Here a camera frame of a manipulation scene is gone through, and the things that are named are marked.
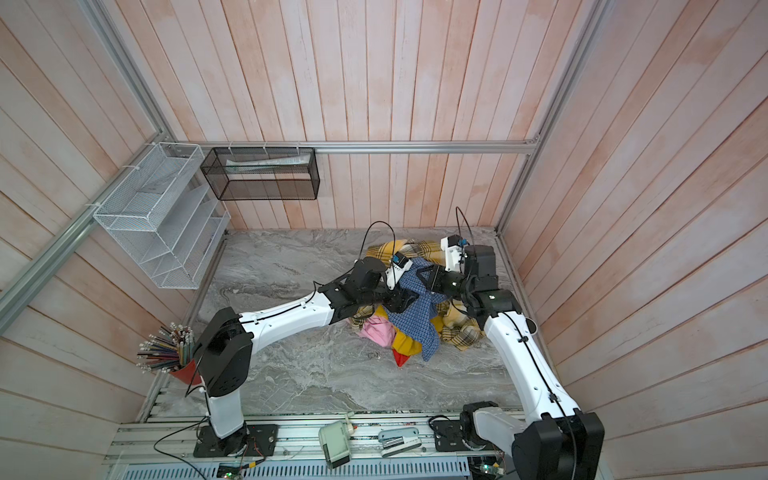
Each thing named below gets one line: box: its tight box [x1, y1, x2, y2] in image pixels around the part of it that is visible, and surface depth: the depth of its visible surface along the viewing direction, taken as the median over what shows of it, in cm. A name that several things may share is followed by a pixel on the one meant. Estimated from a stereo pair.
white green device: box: [318, 421, 350, 469], surface depth 69 cm
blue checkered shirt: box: [387, 257, 449, 362], surface depth 78 cm
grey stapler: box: [378, 427, 422, 458], surface depth 73 cm
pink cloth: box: [360, 314, 395, 347], surface depth 85 cm
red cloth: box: [392, 349, 410, 367], surface depth 87 cm
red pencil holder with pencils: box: [136, 322, 202, 385], surface depth 76 cm
